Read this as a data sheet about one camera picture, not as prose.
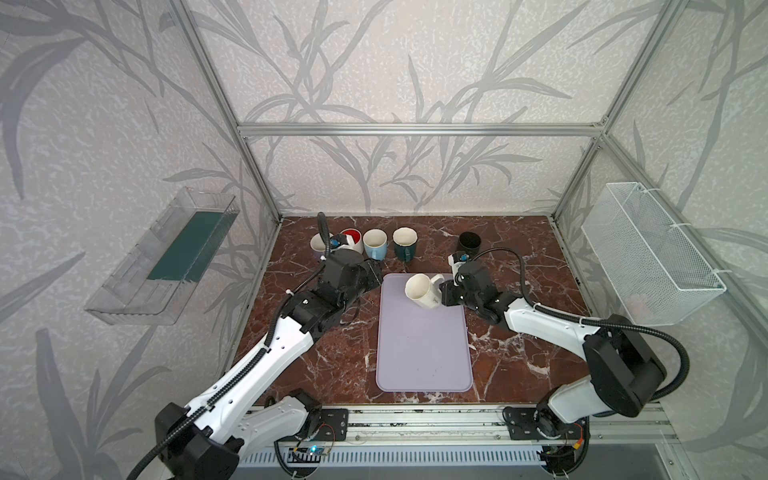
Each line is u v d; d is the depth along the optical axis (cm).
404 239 103
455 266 79
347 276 54
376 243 103
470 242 99
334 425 73
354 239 103
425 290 83
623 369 43
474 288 68
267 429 52
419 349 85
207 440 37
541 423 66
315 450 71
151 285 64
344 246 64
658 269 63
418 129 96
